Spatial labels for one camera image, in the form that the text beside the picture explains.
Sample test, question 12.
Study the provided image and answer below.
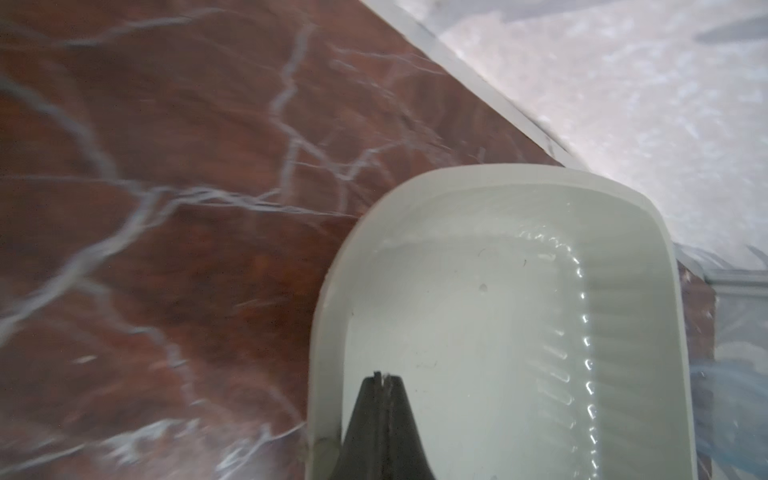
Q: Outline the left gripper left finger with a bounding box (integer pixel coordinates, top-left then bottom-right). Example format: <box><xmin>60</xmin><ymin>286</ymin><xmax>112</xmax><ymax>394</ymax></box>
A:
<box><xmin>330</xmin><ymin>372</ymin><xmax>384</xmax><ymax>480</ymax></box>

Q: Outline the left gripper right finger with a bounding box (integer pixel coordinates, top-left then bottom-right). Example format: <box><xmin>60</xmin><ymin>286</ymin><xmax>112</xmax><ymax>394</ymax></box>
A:
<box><xmin>382</xmin><ymin>376</ymin><xmax>435</xmax><ymax>480</ymax></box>

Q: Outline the grey-green storage box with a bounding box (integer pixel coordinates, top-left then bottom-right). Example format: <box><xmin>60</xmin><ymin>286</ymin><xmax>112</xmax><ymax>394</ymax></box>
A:
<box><xmin>305</xmin><ymin>164</ymin><xmax>697</xmax><ymax>479</ymax></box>

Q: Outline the clear blue-cap spray bottle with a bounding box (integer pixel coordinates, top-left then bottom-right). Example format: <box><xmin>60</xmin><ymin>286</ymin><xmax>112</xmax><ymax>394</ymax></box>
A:
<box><xmin>690</xmin><ymin>289</ymin><xmax>767</xmax><ymax>479</ymax></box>

